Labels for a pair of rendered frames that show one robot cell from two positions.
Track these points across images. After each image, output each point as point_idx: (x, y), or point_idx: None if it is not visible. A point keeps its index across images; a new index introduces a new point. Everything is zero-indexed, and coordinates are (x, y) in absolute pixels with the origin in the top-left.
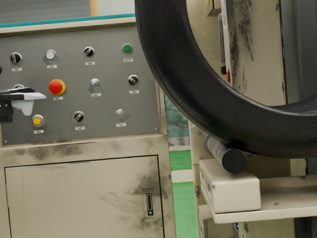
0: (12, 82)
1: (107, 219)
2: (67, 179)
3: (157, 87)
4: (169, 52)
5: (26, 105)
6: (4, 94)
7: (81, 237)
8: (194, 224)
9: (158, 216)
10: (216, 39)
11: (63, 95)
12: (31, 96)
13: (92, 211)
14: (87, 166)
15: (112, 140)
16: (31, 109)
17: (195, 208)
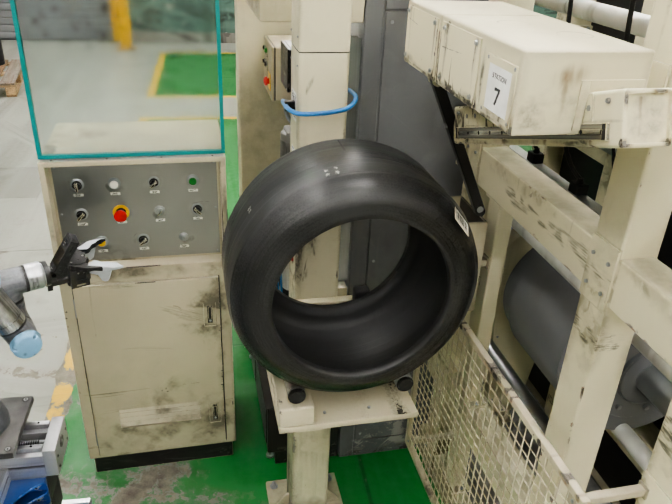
0: (74, 206)
1: (171, 326)
2: (134, 295)
3: (220, 213)
4: (255, 340)
5: (104, 273)
6: (82, 267)
7: (147, 340)
8: (229, 198)
9: (217, 323)
10: (273, 103)
11: (128, 219)
12: (110, 268)
13: (157, 320)
14: (153, 286)
15: (176, 262)
16: (109, 277)
17: (228, 170)
